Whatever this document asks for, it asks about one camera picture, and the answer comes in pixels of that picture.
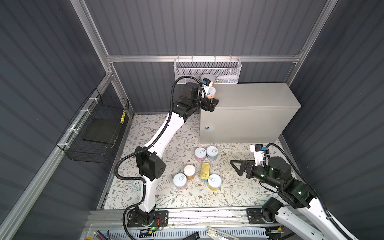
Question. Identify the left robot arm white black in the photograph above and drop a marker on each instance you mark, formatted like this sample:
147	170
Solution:
149	161

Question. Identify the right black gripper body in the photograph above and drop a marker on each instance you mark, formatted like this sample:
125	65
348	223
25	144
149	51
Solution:
259	172

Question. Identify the brown can white lid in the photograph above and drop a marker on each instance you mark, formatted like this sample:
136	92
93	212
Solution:
190	171

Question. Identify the black wire mesh basket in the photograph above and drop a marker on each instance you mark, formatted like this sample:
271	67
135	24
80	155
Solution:
96	132

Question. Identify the pink pull-tab can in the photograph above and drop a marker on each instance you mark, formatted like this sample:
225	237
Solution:
200	154

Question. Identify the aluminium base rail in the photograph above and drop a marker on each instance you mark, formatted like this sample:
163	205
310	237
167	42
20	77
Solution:
180	218

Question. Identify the light blue pull-tab can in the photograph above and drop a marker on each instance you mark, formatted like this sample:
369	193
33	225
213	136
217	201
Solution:
212	153

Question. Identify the yellow oval sardine tin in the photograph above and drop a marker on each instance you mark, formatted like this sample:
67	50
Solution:
205	171

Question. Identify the yellow tag on basket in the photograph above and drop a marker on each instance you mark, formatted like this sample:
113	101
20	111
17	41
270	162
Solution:
123	117

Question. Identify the white wire mesh basket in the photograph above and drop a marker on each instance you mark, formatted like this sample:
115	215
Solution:
196	67

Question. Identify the white tube in basket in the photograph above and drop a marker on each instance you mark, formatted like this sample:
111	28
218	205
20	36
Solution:
227	79

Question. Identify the small teal clock card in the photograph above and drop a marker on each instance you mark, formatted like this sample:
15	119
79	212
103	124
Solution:
136	185

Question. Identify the yellow pull-tab can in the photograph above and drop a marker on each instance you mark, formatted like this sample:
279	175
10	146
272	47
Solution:
214	182

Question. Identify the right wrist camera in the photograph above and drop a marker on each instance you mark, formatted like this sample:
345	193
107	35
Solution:
258	151

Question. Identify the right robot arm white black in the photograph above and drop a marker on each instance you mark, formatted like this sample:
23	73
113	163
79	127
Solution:
300	209

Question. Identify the green orange peach can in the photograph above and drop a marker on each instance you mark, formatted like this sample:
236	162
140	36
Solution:
210	77

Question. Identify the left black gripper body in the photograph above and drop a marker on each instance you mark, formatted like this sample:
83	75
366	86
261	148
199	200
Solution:
204	103

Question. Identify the pink can front left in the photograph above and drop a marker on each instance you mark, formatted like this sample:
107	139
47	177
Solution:
180	181

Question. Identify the beige metal cabinet box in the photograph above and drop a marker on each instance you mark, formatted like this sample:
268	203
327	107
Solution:
248	113

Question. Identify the orange white pull-tab can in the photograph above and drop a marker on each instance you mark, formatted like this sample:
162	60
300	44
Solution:
211	93

